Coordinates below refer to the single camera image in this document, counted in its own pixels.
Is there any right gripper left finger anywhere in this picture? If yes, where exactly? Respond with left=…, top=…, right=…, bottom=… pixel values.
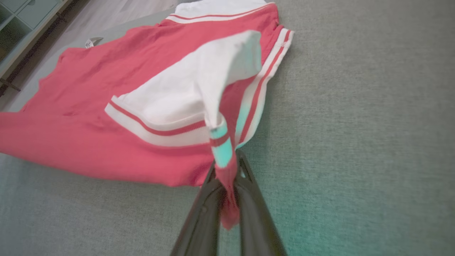
left=171, top=162, right=226, bottom=256

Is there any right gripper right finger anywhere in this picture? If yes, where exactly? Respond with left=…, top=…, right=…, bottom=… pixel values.
left=234, top=149, right=288, bottom=256

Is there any red white basketball jersey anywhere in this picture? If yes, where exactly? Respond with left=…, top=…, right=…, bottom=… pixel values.
left=0, top=0, right=295, bottom=231

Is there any grey sofa seat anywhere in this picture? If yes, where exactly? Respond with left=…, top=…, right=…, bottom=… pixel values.
left=0, top=0, right=455, bottom=256

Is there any pale shelf cabinet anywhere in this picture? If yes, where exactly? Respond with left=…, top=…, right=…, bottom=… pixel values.
left=0, top=0, right=71, bottom=79

